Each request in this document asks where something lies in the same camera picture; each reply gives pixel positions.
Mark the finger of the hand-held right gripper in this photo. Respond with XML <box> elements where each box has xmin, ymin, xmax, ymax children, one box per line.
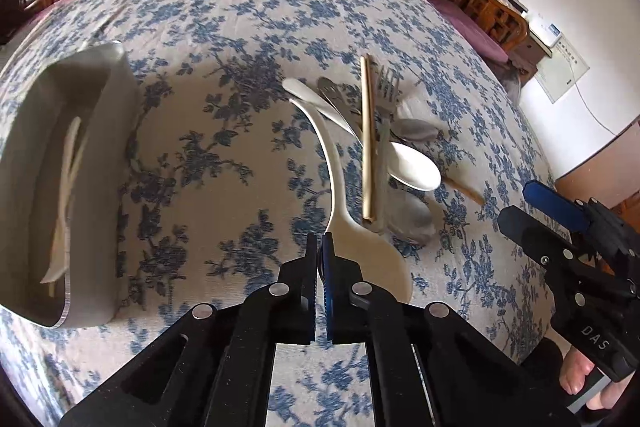
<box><xmin>497</xmin><ymin>206</ymin><xmax>639</xmax><ymax>299</ymax></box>
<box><xmin>522</xmin><ymin>180</ymin><xmax>640</xmax><ymax>259</ymax></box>

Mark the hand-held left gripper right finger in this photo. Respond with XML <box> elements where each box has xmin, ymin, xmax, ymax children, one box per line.
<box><xmin>322</xmin><ymin>232</ymin><xmax>583</xmax><ymax>427</ymax></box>

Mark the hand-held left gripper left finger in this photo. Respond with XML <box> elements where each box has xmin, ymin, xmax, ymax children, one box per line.
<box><xmin>59</xmin><ymin>233</ymin><xmax>319</xmax><ymax>427</ymax></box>

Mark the large white spoon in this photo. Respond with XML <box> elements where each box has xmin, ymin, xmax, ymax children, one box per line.
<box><xmin>289</xmin><ymin>98</ymin><xmax>414</xmax><ymax>304</ymax></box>

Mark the brown wooden chopstick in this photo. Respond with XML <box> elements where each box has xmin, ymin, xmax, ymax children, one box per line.
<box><xmin>442</xmin><ymin>176</ymin><xmax>486</xmax><ymax>206</ymax></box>

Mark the stainless steel spoon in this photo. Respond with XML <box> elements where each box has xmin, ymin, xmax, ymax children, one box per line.
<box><xmin>390</xmin><ymin>118</ymin><xmax>441</xmax><ymax>144</ymax></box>
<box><xmin>384</xmin><ymin>189</ymin><xmax>436</xmax><ymax>246</ymax></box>

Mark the small white spoon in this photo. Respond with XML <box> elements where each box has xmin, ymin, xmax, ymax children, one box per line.
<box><xmin>281</xmin><ymin>78</ymin><xmax>442</xmax><ymax>192</ymax></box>

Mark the light bamboo chopstick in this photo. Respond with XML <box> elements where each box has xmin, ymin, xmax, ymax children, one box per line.
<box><xmin>360</xmin><ymin>55</ymin><xmax>379</xmax><ymax>226</ymax></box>

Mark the stainless steel fork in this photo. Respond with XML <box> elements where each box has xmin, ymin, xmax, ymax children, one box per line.
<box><xmin>372</xmin><ymin>65</ymin><xmax>402</xmax><ymax>235</ymax></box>

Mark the grey metal utensil container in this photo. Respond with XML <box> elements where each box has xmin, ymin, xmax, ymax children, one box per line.
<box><xmin>0</xmin><ymin>41</ymin><xmax>141</xmax><ymax>329</ymax></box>

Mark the person's right hand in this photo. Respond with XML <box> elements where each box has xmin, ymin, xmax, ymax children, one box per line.
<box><xmin>559</xmin><ymin>349</ymin><xmax>602</xmax><ymax>397</ymax></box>

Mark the brown wooden door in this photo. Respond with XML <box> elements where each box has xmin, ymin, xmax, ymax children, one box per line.
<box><xmin>555</xmin><ymin>122</ymin><xmax>640</xmax><ymax>220</ymax></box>

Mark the grey plastic bag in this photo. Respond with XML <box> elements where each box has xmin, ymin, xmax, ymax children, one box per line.
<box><xmin>500</xmin><ymin>66</ymin><xmax>524</xmax><ymax>98</ymax></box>

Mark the small wooden side table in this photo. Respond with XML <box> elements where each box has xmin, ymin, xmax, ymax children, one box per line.
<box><xmin>510</xmin><ymin>33</ymin><xmax>553</xmax><ymax>80</ymax></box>

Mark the white box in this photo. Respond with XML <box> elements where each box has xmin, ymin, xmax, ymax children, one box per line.
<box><xmin>529</xmin><ymin>18</ymin><xmax>564</xmax><ymax>58</ymax></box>

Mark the short purple cushion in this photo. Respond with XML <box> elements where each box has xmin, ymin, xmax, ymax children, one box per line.
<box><xmin>422</xmin><ymin>0</ymin><xmax>509</xmax><ymax>64</ymax></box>

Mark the slim white utensil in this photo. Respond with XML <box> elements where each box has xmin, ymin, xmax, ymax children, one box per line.
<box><xmin>41</xmin><ymin>117</ymin><xmax>83</xmax><ymax>284</ymax></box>
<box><xmin>47</xmin><ymin>157</ymin><xmax>83</xmax><ymax>298</ymax></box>

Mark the white cable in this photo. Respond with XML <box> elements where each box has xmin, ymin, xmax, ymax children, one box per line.
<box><xmin>570</xmin><ymin>77</ymin><xmax>640</xmax><ymax>138</ymax></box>

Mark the white wall chart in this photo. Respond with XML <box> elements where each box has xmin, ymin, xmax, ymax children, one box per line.
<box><xmin>535</xmin><ymin>34</ymin><xmax>591</xmax><ymax>104</ymax></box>

